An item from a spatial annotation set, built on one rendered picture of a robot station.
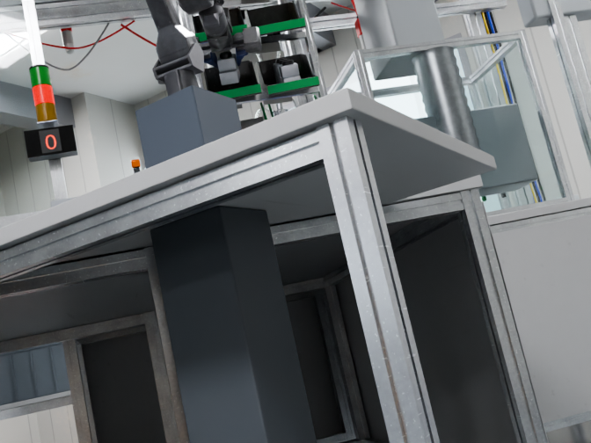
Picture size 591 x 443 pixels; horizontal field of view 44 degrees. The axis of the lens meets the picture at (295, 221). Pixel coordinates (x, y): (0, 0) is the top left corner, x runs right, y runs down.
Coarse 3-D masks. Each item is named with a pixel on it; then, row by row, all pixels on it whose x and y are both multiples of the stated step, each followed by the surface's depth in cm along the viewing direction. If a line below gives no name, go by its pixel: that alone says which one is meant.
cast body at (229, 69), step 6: (222, 54) 180; (228, 54) 179; (234, 54) 182; (222, 60) 179; (228, 60) 179; (234, 60) 179; (222, 66) 180; (228, 66) 180; (234, 66) 180; (222, 72) 180; (228, 72) 179; (234, 72) 179; (222, 78) 180; (228, 78) 180; (234, 78) 180; (222, 84) 181
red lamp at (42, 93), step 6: (42, 84) 190; (36, 90) 189; (42, 90) 189; (48, 90) 190; (36, 96) 189; (42, 96) 189; (48, 96) 190; (36, 102) 189; (42, 102) 189; (48, 102) 190; (54, 102) 191
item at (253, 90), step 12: (204, 72) 194; (216, 72) 206; (240, 72) 207; (252, 72) 196; (216, 84) 207; (228, 84) 207; (240, 84) 208; (252, 84) 208; (228, 96) 181; (240, 96) 181
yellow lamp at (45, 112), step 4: (40, 104) 189; (44, 104) 189; (48, 104) 189; (52, 104) 190; (36, 108) 189; (40, 108) 188; (44, 108) 188; (48, 108) 189; (52, 108) 190; (36, 112) 189; (40, 112) 188; (44, 112) 188; (48, 112) 189; (52, 112) 189; (40, 116) 188; (44, 116) 188; (48, 116) 188; (52, 116) 189; (56, 116) 190; (40, 120) 188; (44, 120) 188
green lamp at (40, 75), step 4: (32, 68) 191; (36, 68) 190; (40, 68) 191; (44, 68) 191; (32, 72) 190; (36, 72) 190; (40, 72) 190; (44, 72) 191; (48, 72) 192; (32, 76) 190; (36, 76) 190; (40, 76) 190; (44, 76) 190; (48, 76) 192; (32, 80) 190; (36, 80) 190; (40, 80) 190; (44, 80) 190; (48, 80) 191; (32, 84) 191; (36, 84) 190; (48, 84) 191; (32, 88) 191
